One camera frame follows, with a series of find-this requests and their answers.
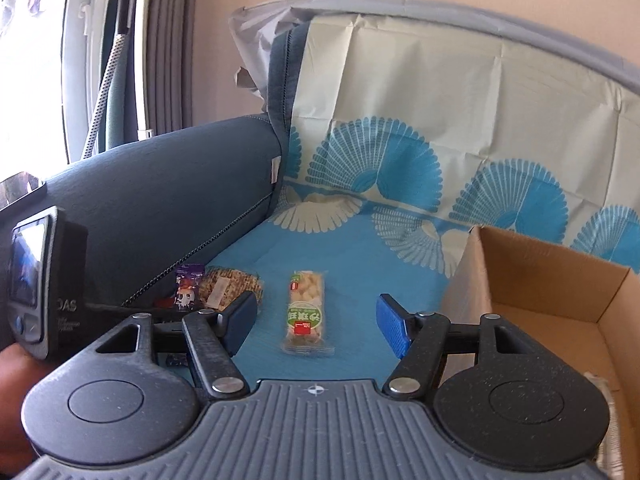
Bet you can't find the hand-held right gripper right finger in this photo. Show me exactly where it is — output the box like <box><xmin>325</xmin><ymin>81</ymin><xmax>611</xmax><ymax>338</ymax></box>
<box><xmin>376</xmin><ymin>293</ymin><xmax>526</xmax><ymax>401</ymax></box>

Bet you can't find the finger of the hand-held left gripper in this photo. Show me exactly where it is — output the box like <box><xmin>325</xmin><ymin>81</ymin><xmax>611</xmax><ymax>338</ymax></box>
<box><xmin>87</xmin><ymin>301</ymin><xmax>184</xmax><ymax>325</ymax></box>

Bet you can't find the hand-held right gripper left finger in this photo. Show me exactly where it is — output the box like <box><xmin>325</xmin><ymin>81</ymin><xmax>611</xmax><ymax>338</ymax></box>
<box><xmin>94</xmin><ymin>290</ymin><xmax>259</xmax><ymax>400</ymax></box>

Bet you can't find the green label nut bar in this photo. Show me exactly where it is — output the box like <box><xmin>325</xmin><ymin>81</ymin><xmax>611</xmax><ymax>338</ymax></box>
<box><xmin>281</xmin><ymin>268</ymin><xmax>335</xmax><ymax>359</ymax></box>

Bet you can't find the cardboard box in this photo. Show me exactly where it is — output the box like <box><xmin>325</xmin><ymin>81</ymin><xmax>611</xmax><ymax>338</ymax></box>
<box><xmin>440</xmin><ymin>225</ymin><xmax>640</xmax><ymax>480</ymax></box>

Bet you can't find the person's left hand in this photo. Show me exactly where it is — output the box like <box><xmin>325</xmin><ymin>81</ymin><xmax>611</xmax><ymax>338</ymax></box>
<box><xmin>0</xmin><ymin>346</ymin><xmax>59</xmax><ymax>478</ymax></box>

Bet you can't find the clear grain cake packet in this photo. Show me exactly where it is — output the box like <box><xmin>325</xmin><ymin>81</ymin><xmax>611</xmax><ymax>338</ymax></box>
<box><xmin>199</xmin><ymin>266</ymin><xmax>264</xmax><ymax>312</ymax></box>

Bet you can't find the purple candy packet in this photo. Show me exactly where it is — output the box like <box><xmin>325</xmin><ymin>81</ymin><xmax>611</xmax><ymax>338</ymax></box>
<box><xmin>174</xmin><ymin>263</ymin><xmax>206</xmax><ymax>311</ymax></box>

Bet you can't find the blue sofa armrest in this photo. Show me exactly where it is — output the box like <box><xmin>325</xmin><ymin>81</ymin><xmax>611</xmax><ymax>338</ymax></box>
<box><xmin>40</xmin><ymin>115</ymin><xmax>287</xmax><ymax>311</ymax></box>

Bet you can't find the blue fan-print sofa cover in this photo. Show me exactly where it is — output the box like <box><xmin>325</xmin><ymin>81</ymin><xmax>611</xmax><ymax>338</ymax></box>
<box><xmin>205</xmin><ymin>10</ymin><xmax>640</xmax><ymax>391</ymax></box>

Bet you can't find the blue sofa back cushion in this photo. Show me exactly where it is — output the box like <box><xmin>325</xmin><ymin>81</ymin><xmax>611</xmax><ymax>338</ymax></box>
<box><xmin>264</xmin><ymin>24</ymin><xmax>310</xmax><ymax>153</ymax></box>

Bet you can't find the grey curtain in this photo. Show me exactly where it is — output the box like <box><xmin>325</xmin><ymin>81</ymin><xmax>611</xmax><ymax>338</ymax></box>
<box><xmin>134</xmin><ymin>0</ymin><xmax>201</xmax><ymax>132</ymax></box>

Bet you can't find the grey plastic sheet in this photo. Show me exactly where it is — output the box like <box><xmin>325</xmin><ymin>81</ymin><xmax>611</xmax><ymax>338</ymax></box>
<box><xmin>227</xmin><ymin>4</ymin><xmax>312</xmax><ymax>107</ymax></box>

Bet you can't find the braided metal hose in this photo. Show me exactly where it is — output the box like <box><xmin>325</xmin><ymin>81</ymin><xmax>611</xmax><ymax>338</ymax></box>
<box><xmin>81</xmin><ymin>30</ymin><xmax>130</xmax><ymax>162</ymax></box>

